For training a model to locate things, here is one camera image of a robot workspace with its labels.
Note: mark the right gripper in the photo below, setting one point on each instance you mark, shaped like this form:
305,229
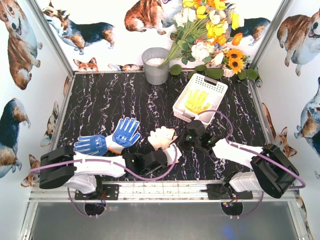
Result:
193,127

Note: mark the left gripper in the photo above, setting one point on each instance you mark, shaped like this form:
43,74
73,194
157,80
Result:
164,154

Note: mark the cream knit glove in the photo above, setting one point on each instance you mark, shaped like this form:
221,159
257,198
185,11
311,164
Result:
162,137

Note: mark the yellow coated work glove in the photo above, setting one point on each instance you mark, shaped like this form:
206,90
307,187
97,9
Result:
196,101

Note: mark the blue dotted glove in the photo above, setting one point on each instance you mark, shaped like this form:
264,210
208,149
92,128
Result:
124,136
94,145

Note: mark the white plastic storage basket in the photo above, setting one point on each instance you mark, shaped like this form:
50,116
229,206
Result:
216,90

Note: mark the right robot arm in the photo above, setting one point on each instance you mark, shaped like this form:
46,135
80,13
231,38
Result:
270,170

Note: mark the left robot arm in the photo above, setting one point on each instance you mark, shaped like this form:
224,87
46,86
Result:
65,167

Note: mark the grey metal bucket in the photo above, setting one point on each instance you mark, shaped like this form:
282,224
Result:
155,68

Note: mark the sunflower pot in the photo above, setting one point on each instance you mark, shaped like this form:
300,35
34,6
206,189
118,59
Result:
234,62

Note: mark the artificial flower bouquet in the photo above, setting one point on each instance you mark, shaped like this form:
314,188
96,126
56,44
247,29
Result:
202,31

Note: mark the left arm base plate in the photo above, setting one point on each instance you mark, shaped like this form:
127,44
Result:
108,192

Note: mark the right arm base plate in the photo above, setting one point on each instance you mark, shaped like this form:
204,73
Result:
218,191

